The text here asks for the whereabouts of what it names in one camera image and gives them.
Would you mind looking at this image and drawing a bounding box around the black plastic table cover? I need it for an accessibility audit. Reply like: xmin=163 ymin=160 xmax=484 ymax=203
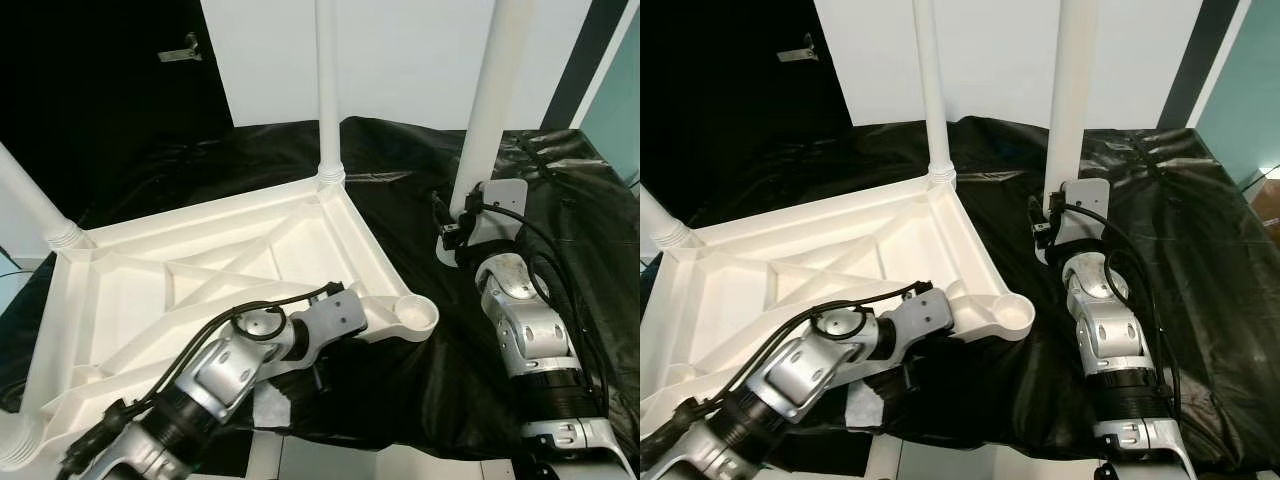
xmin=0 ymin=115 xmax=641 ymax=466
xmin=640 ymin=115 xmax=1280 ymax=466

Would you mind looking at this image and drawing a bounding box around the green glass panel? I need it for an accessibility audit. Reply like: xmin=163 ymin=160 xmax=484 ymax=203
xmin=1195 ymin=0 xmax=1280 ymax=186
xmin=580 ymin=0 xmax=641 ymax=186

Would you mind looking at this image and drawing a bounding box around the brown wooden cabinet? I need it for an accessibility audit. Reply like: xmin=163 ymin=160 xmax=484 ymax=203
xmin=1250 ymin=170 xmax=1280 ymax=226

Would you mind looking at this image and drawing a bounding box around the black door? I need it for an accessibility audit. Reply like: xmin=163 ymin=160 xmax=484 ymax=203
xmin=640 ymin=0 xmax=851 ymax=226
xmin=0 ymin=0 xmax=236 ymax=226

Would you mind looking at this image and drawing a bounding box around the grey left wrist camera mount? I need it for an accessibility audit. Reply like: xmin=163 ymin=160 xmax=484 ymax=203
xmin=890 ymin=287 xmax=956 ymax=346
xmin=298 ymin=285 xmax=369 ymax=346

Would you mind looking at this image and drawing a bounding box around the black frame post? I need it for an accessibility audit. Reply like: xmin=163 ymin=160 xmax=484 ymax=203
xmin=1155 ymin=0 xmax=1246 ymax=131
xmin=540 ymin=0 xmax=631 ymax=131

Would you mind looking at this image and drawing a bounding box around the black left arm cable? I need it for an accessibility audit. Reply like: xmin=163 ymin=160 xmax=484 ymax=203
xmin=60 ymin=282 xmax=346 ymax=471
xmin=650 ymin=280 xmax=936 ymax=471

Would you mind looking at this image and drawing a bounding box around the silver door handle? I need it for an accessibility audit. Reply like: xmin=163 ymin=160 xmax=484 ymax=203
xmin=778 ymin=33 xmax=823 ymax=63
xmin=158 ymin=33 xmax=204 ymax=63

